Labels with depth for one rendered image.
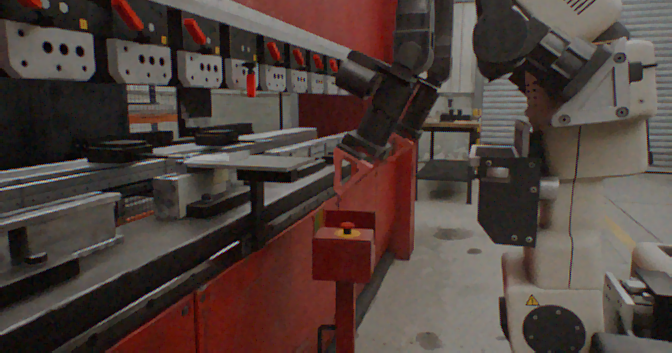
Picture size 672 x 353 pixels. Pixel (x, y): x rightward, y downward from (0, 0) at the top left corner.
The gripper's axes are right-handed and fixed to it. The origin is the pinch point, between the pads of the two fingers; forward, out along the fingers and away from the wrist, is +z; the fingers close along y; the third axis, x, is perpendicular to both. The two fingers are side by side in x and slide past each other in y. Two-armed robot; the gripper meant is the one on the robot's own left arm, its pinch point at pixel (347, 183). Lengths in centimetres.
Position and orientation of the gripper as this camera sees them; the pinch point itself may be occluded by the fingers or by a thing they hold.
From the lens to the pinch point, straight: 80.1
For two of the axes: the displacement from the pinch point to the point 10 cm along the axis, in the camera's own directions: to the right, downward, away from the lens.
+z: -4.3, 8.6, 2.8
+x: 8.5, 4.9, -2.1
